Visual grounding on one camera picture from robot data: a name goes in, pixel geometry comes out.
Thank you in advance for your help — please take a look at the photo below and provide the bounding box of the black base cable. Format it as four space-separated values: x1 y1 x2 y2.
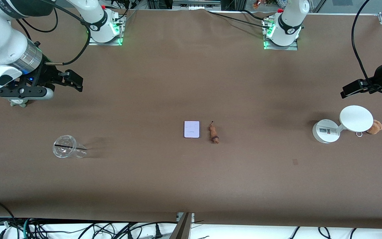
206 11 271 30
242 10 273 22

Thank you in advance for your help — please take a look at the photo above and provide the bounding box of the aluminium rail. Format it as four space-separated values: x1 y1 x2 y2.
172 0 222 10

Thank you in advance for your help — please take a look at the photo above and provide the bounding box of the aluminium profile bar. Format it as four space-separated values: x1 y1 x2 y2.
169 212 195 239

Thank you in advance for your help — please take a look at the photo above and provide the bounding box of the black straw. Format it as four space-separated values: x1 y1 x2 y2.
54 143 87 151

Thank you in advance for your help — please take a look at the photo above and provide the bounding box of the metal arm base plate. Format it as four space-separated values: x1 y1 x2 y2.
88 13 126 46
263 18 298 51

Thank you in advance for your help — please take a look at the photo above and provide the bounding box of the brown plush keychain toy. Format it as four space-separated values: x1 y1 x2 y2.
356 119 382 137

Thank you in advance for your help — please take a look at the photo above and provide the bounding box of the lavender square card box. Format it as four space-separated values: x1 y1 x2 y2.
184 120 200 139

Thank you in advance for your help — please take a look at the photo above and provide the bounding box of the brown table cover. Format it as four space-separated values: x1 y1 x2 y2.
0 8 382 229

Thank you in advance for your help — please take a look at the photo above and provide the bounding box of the white round desk lamp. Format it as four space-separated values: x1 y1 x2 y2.
312 105 374 144

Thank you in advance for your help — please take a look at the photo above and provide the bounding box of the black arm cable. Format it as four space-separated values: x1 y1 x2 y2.
351 0 382 95
15 7 59 34
41 0 91 66

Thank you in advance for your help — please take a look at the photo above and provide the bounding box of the teal floor cable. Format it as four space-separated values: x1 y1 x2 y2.
21 218 32 239

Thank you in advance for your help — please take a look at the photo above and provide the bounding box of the clear plastic cup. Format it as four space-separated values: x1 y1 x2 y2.
52 135 88 159

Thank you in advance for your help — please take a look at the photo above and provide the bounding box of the brown lion statue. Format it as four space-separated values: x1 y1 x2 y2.
208 121 221 144

